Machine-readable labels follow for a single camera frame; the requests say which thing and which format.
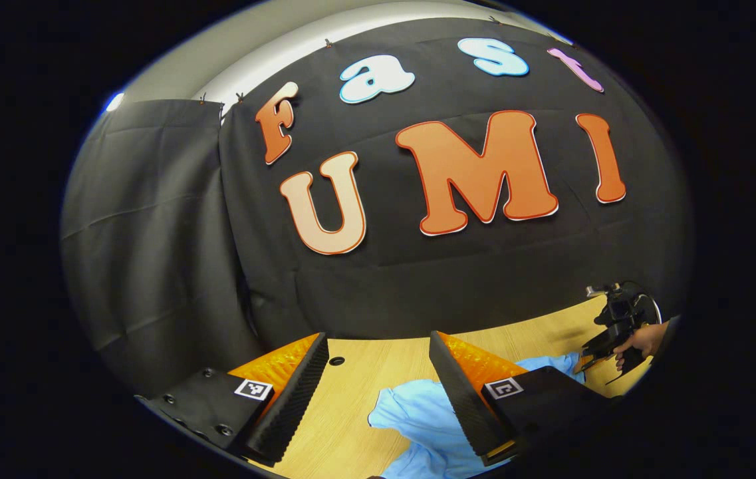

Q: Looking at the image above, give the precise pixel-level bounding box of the light blue T-shirt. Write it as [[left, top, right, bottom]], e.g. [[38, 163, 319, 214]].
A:
[[368, 353, 589, 479]]

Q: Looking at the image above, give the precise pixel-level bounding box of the row of small backdrop clips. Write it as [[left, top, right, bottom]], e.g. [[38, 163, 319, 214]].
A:
[[198, 15, 581, 107]]

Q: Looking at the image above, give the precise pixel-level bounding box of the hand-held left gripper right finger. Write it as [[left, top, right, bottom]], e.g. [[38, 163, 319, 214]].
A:
[[428, 330, 619, 468]]

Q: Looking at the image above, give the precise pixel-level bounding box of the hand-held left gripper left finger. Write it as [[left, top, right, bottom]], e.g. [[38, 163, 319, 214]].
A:
[[135, 331, 330, 467]]

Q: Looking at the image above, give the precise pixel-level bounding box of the plain black curtain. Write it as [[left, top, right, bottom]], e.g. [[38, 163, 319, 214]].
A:
[[60, 98, 267, 401]]

